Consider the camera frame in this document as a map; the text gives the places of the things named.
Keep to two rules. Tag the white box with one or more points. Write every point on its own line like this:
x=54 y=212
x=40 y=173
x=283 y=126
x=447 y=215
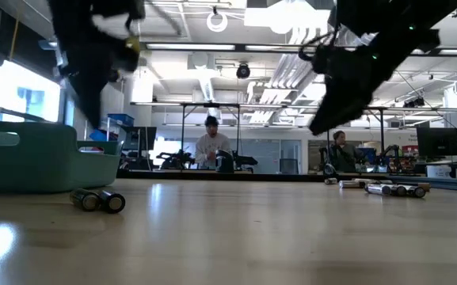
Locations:
x=439 y=171

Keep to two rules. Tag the yellow tape tag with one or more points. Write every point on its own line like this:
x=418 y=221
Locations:
x=133 y=43

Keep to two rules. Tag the black copper Duracell battery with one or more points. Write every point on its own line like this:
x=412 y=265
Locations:
x=378 y=181
x=427 y=186

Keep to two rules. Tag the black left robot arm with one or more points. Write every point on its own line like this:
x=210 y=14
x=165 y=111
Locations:
x=93 y=8

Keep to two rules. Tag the black workstation frame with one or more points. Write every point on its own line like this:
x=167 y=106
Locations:
x=212 y=105
x=381 y=134

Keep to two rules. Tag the blue storage crate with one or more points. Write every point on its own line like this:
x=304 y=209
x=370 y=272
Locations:
x=121 y=119
x=97 y=134

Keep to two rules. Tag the black table frame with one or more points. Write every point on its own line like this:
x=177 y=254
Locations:
x=275 y=177

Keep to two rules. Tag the black beam with light strips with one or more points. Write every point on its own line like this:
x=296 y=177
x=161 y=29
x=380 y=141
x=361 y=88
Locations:
x=240 y=47

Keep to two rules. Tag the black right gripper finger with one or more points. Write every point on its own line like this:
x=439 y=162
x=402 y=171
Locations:
x=343 y=107

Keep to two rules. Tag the black ceiling camera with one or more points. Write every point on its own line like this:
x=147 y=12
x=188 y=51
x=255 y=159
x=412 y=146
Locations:
x=243 y=71

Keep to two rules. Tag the black computer monitor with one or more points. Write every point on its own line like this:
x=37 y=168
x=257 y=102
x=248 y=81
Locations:
x=139 y=138
x=438 y=141

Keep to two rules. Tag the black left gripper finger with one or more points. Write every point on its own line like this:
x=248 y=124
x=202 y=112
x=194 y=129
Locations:
x=91 y=99

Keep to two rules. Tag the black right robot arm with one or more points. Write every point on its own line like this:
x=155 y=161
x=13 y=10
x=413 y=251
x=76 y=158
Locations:
x=402 y=20

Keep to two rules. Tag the dark waste bin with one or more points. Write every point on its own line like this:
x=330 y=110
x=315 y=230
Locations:
x=289 y=166

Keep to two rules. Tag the white ceiling light panel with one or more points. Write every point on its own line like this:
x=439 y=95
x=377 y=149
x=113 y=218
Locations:
x=287 y=17

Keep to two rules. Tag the green plastic bin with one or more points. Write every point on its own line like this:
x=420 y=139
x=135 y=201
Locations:
x=34 y=166

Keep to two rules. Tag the person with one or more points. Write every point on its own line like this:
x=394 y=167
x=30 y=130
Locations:
x=343 y=154
x=211 y=146

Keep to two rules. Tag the dark AA battery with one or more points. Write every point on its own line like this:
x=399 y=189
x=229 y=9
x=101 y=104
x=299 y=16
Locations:
x=114 y=202
x=89 y=200

